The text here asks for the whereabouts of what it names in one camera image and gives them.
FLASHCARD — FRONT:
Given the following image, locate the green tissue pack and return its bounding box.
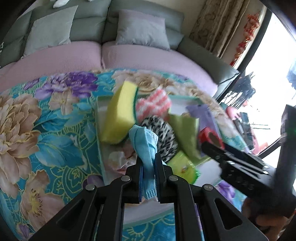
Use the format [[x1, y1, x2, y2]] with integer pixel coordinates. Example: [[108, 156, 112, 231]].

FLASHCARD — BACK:
[[166, 151, 200, 184]]

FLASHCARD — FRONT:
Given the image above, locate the pink floral scrunchie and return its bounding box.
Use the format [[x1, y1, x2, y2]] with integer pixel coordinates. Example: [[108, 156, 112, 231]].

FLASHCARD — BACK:
[[107, 144, 137, 174]]

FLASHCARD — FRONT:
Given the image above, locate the leopard print scrunchie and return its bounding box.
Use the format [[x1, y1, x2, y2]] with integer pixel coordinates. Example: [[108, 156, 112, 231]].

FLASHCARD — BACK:
[[140, 115, 178, 163]]

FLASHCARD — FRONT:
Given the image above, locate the light blue face mask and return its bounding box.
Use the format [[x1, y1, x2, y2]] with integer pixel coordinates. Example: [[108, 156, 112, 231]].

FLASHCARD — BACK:
[[129, 125, 158, 200]]

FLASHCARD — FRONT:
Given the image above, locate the green microfiber cloth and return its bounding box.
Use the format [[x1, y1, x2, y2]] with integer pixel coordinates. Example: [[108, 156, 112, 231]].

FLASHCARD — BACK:
[[169, 113, 201, 165]]

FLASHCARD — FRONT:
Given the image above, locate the red tape roll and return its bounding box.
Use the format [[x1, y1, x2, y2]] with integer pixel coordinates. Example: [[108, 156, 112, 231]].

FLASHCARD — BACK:
[[198, 127, 225, 149]]

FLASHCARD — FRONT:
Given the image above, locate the yellow green sponge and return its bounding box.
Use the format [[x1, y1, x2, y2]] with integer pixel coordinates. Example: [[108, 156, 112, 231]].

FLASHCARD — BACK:
[[100, 81, 138, 145]]

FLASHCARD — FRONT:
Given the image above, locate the pink white fuzzy sock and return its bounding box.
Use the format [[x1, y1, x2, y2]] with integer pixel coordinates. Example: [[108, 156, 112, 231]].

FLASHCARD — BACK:
[[135, 88, 171, 123]]

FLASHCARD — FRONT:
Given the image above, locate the person right hand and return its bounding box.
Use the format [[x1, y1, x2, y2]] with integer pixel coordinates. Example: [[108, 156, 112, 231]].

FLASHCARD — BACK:
[[241, 198, 295, 240]]

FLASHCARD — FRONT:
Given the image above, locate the teal shallow box tray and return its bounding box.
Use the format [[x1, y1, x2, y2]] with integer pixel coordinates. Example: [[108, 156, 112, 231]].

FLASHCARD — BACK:
[[95, 95, 221, 227]]

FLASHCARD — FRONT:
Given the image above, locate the pink plastic stool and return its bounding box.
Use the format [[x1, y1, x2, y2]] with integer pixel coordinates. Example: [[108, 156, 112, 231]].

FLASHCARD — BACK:
[[226, 106, 256, 154]]

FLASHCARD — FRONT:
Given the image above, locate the floral blue blanket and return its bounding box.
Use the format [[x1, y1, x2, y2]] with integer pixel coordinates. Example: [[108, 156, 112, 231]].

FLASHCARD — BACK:
[[1, 69, 247, 240]]

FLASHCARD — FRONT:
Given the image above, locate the right grey purple cushion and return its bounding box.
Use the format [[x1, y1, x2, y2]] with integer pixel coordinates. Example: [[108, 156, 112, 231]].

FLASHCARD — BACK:
[[115, 9, 170, 50]]

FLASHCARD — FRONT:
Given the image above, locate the red hanging decoration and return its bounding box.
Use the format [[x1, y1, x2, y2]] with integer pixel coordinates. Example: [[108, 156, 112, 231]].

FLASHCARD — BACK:
[[230, 11, 261, 67]]

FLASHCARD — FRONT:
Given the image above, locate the beige patterned curtain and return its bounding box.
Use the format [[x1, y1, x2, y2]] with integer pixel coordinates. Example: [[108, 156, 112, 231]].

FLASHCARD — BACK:
[[189, 0, 249, 58]]

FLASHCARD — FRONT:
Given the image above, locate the grey sofa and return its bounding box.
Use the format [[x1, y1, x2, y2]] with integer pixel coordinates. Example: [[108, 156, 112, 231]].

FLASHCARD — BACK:
[[1, 1, 239, 95]]

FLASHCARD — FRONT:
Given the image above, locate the left grey cushion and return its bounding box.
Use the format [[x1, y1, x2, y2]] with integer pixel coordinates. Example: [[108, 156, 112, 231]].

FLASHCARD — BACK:
[[23, 6, 78, 57]]

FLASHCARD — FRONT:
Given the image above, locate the husky plush toy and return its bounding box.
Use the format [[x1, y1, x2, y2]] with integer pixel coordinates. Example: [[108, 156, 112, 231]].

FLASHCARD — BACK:
[[53, 0, 69, 9]]

